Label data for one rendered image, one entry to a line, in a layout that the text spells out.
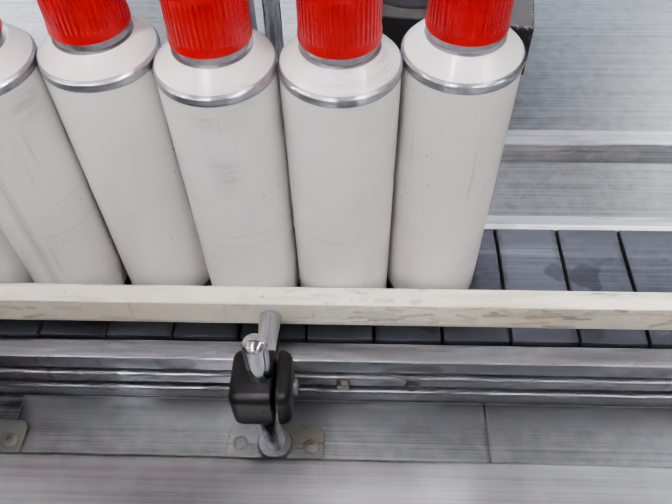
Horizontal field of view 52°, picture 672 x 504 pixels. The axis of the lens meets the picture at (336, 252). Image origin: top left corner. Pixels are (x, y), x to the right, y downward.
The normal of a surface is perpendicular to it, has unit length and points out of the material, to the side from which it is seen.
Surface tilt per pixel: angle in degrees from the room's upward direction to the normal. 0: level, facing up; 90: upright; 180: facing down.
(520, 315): 90
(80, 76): 45
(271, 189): 90
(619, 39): 0
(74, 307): 90
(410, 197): 90
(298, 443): 0
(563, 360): 0
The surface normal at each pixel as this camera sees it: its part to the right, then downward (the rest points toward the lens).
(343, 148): 0.05, 0.78
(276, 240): 0.76, 0.51
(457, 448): -0.02, -0.62
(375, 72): 0.42, -0.07
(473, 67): 0.03, 0.06
